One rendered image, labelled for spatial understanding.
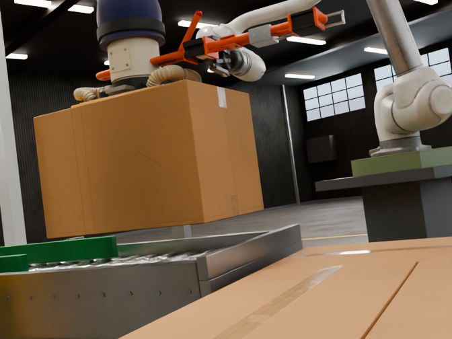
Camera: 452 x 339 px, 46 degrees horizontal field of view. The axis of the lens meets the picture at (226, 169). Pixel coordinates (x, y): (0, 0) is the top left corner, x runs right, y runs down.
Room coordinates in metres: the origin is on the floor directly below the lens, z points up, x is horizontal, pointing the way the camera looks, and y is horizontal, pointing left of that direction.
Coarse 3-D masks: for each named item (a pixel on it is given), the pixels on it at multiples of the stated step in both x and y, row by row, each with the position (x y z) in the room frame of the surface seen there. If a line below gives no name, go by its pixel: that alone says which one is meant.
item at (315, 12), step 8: (312, 8) 1.47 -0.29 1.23; (288, 16) 1.49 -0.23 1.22; (296, 16) 1.50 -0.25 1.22; (304, 16) 1.49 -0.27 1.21; (312, 16) 1.48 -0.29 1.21; (288, 24) 1.50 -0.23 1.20; (296, 24) 1.50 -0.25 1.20; (304, 24) 1.49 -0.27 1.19; (312, 24) 1.47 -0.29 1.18; (320, 24) 1.49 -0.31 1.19; (296, 32) 1.51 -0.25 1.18; (304, 32) 1.52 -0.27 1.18; (312, 32) 1.53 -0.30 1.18
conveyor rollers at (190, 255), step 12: (192, 252) 2.04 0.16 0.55; (204, 252) 1.95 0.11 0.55; (36, 264) 2.40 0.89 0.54; (48, 264) 2.34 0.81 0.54; (60, 264) 2.28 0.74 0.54; (72, 264) 2.21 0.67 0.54; (84, 264) 2.15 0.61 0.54; (96, 264) 2.08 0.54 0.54; (108, 264) 2.01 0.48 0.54; (120, 264) 1.94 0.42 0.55
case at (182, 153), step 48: (144, 96) 1.54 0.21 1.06; (192, 96) 1.49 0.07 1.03; (240, 96) 1.76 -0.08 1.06; (48, 144) 1.72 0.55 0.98; (96, 144) 1.63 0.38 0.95; (144, 144) 1.55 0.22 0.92; (192, 144) 1.47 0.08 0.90; (240, 144) 1.72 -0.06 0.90; (48, 192) 1.73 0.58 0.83; (96, 192) 1.64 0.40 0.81; (144, 192) 1.56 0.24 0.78; (192, 192) 1.48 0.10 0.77; (240, 192) 1.68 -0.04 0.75
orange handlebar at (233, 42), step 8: (320, 16) 1.47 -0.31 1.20; (280, 24) 1.52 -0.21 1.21; (272, 32) 1.54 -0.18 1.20; (280, 32) 1.56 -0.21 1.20; (288, 32) 1.56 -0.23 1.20; (224, 40) 1.60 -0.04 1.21; (232, 40) 1.59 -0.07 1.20; (240, 40) 1.58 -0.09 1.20; (248, 40) 1.61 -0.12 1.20; (216, 48) 1.66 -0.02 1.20; (224, 48) 1.63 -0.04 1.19; (232, 48) 1.64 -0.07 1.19; (160, 56) 1.70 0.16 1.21; (168, 56) 1.69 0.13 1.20; (176, 56) 1.68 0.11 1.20; (152, 64) 1.72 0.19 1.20; (160, 64) 1.75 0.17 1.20; (168, 64) 1.75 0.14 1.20; (104, 72) 1.80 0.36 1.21; (104, 80) 1.86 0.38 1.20
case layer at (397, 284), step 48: (432, 240) 1.54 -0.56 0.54; (240, 288) 1.19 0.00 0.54; (288, 288) 1.12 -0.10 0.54; (336, 288) 1.06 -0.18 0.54; (384, 288) 1.00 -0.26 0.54; (432, 288) 0.95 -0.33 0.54; (144, 336) 0.87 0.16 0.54; (192, 336) 0.84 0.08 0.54; (240, 336) 0.80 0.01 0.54; (288, 336) 0.77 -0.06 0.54; (336, 336) 0.74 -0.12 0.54; (384, 336) 0.71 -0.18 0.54; (432, 336) 0.69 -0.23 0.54
